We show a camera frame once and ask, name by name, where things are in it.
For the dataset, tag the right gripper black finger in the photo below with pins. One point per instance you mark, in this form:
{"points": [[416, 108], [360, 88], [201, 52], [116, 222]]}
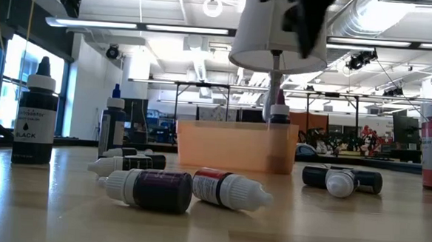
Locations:
{"points": [[310, 22]]}

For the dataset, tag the large blue food coloring bottle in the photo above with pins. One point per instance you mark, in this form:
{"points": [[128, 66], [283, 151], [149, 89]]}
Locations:
{"points": [[112, 130]]}

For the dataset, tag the black ceiling camera rig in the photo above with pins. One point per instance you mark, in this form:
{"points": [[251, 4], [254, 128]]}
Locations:
{"points": [[360, 59]]}

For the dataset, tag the small purple food coloring bottle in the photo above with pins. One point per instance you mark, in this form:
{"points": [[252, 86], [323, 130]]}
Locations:
{"points": [[160, 190]]}

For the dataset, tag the orange translucent plastic bin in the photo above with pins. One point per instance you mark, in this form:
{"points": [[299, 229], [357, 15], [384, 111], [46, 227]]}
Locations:
{"points": [[237, 148]]}

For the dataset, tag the long ceiling light strip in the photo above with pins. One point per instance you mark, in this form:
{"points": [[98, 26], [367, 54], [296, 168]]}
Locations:
{"points": [[132, 26], [372, 42]]}

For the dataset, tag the large maroon-tipped food coloring bottle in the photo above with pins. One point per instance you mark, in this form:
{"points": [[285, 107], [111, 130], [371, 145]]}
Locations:
{"points": [[280, 110]]}

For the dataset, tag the small red food coloring bottle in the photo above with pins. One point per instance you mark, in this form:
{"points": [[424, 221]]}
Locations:
{"points": [[341, 183]]}

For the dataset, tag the large black food coloring bottle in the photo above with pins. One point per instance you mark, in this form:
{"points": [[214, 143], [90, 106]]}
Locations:
{"points": [[34, 126]]}

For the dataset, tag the small red-banded white-label bottle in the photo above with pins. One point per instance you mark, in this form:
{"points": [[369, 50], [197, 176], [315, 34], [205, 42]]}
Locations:
{"points": [[231, 190]]}

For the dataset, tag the large blue-framed window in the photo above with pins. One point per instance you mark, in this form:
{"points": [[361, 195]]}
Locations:
{"points": [[7, 69]]}

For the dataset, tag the white shade table lamp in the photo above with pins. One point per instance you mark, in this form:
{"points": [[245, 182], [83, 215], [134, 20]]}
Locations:
{"points": [[257, 34]]}

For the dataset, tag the black monitor on stand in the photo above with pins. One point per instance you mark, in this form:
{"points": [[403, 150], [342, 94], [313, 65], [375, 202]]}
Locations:
{"points": [[406, 129]]}

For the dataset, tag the round black ceiling camera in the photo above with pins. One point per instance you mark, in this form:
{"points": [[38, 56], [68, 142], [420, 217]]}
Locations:
{"points": [[112, 52]]}

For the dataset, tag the small black white-capped bottle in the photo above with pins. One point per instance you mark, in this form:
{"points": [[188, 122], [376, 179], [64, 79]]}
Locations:
{"points": [[120, 152], [121, 163], [159, 161]]}

